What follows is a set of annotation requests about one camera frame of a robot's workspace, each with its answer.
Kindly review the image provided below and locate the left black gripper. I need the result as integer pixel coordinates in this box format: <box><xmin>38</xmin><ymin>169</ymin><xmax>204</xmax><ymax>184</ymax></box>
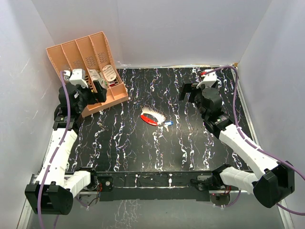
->
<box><xmin>75</xmin><ymin>81</ymin><xmax>106</xmax><ymax>113</ymax></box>

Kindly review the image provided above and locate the blue key tag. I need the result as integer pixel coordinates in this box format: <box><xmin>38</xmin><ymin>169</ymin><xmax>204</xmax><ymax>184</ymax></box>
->
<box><xmin>164</xmin><ymin>121</ymin><xmax>173</xmax><ymax>126</ymax></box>

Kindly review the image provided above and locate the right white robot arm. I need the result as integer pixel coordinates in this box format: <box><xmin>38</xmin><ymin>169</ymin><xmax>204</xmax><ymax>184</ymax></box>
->
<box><xmin>179</xmin><ymin>83</ymin><xmax>295</xmax><ymax>208</ymax></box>

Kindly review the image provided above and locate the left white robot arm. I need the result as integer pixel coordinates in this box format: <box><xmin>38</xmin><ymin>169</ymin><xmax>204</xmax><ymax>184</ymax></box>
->
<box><xmin>25</xmin><ymin>81</ymin><xmax>107</xmax><ymax>215</ymax></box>

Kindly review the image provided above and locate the white paper packet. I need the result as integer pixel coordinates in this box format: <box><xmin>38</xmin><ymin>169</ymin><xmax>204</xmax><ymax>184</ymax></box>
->
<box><xmin>88</xmin><ymin>69</ymin><xmax>102</xmax><ymax>82</ymax></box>

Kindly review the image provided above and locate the round white label tin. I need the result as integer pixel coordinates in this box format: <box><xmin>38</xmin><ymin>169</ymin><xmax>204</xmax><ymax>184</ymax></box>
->
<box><xmin>102</xmin><ymin>64</ymin><xmax>117</xmax><ymax>82</ymax></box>

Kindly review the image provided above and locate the orange plastic desk organizer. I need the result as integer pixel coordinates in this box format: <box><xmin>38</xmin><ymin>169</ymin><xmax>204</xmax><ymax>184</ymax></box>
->
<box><xmin>46</xmin><ymin>31</ymin><xmax>129</xmax><ymax>117</ymax></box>

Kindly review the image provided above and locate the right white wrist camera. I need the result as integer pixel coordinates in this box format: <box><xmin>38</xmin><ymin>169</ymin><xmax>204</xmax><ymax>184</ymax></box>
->
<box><xmin>196</xmin><ymin>72</ymin><xmax>217</xmax><ymax>89</ymax></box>

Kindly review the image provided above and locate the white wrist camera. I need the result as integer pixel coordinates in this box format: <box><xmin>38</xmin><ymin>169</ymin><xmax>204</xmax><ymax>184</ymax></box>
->
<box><xmin>196</xmin><ymin>72</ymin><xmax>217</xmax><ymax>89</ymax></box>
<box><xmin>63</xmin><ymin>69</ymin><xmax>89</xmax><ymax>88</ymax></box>

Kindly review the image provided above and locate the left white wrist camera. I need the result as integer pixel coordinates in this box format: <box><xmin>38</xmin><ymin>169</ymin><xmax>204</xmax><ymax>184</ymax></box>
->
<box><xmin>63</xmin><ymin>69</ymin><xmax>89</xmax><ymax>88</ymax></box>

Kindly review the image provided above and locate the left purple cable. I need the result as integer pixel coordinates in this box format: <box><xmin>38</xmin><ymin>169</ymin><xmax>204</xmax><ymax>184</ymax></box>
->
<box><xmin>37</xmin><ymin>70</ymin><xmax>72</xmax><ymax>229</ymax></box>

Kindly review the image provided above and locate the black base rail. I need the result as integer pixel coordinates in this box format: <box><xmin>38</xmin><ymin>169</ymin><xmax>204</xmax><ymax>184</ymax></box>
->
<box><xmin>69</xmin><ymin>168</ymin><xmax>241</xmax><ymax>203</ymax></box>

